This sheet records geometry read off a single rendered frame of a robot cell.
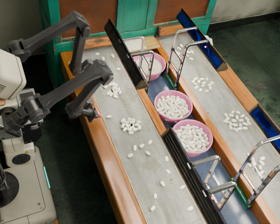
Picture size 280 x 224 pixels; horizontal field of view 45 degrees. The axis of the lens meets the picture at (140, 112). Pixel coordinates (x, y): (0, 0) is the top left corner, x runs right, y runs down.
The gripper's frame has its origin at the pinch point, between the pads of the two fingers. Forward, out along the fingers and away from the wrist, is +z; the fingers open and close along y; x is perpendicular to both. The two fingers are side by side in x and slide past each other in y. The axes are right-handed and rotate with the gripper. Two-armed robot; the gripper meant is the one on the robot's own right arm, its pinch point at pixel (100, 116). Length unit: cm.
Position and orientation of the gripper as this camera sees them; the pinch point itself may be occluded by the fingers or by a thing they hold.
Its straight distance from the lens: 210.4
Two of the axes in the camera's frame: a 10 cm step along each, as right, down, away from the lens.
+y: -3.8, -7.4, 5.6
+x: -6.8, 6.3, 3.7
